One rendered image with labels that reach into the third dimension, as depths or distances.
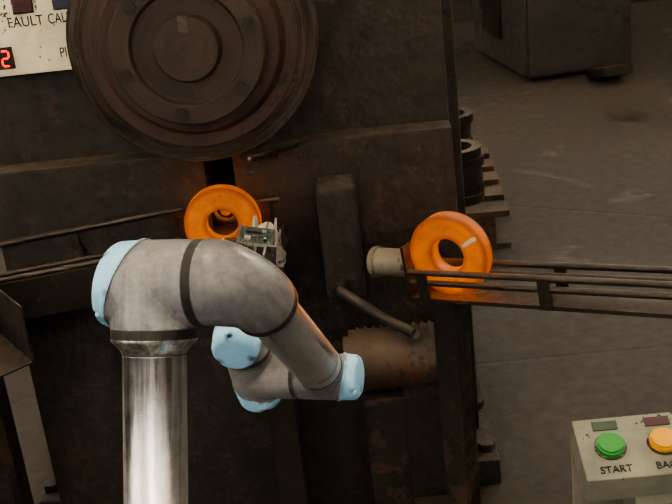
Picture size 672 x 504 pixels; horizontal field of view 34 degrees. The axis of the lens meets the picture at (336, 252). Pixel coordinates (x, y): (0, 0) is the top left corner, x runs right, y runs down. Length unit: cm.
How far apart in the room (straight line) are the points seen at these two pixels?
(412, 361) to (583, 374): 103
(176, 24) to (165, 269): 69
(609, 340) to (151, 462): 201
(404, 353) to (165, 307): 80
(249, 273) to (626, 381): 179
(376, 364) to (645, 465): 69
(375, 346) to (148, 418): 76
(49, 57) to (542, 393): 154
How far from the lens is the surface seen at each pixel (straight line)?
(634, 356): 318
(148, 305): 144
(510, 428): 284
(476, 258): 200
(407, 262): 206
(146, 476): 148
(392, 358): 213
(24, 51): 231
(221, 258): 141
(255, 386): 179
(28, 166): 236
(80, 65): 215
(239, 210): 221
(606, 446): 162
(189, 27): 201
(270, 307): 144
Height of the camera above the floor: 147
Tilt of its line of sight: 21 degrees down
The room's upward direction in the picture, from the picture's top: 6 degrees counter-clockwise
